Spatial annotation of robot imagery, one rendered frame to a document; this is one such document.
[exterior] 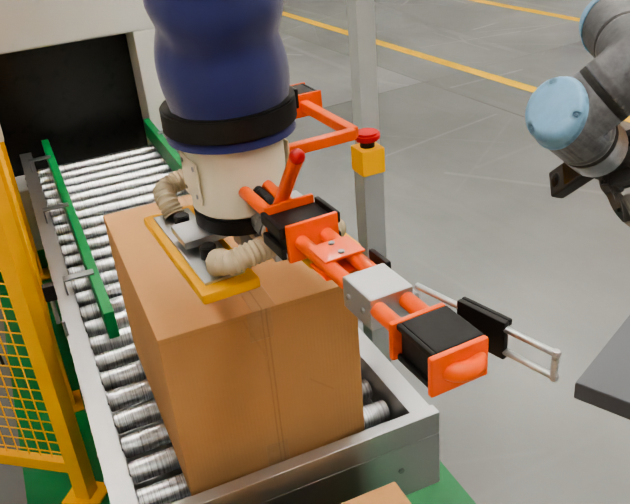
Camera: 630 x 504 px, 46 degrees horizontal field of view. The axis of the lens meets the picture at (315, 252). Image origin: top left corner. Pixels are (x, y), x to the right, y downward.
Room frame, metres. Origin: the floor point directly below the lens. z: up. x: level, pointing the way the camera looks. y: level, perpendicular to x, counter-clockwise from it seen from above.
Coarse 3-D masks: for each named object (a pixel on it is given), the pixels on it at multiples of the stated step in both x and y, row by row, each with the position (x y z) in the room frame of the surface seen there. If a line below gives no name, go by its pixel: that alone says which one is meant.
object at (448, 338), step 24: (432, 312) 0.69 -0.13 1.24; (408, 336) 0.65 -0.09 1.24; (432, 336) 0.65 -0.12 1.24; (456, 336) 0.64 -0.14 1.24; (480, 336) 0.64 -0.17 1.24; (408, 360) 0.66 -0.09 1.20; (432, 360) 0.61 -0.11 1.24; (456, 360) 0.62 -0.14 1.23; (432, 384) 0.60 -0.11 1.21; (456, 384) 0.62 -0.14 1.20
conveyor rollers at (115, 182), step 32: (96, 160) 3.13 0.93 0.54; (128, 160) 3.10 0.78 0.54; (160, 160) 3.06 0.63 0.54; (96, 192) 2.78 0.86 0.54; (128, 192) 2.74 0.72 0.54; (64, 224) 2.48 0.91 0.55; (96, 224) 2.50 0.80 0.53; (64, 256) 2.29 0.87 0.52; (96, 256) 2.24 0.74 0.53; (96, 320) 1.81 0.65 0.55; (96, 352) 1.70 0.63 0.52; (128, 352) 1.65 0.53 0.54; (128, 416) 1.38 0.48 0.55; (160, 416) 1.40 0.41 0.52; (384, 416) 1.32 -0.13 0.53; (128, 448) 1.28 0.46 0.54
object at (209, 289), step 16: (192, 208) 1.32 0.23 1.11; (160, 224) 1.25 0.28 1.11; (160, 240) 1.20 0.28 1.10; (176, 240) 1.18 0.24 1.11; (224, 240) 1.17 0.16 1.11; (176, 256) 1.13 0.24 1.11; (192, 256) 1.11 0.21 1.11; (192, 272) 1.07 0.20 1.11; (240, 272) 1.04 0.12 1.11; (192, 288) 1.04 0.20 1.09; (208, 288) 1.01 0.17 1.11; (224, 288) 1.01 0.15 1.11; (240, 288) 1.02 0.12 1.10
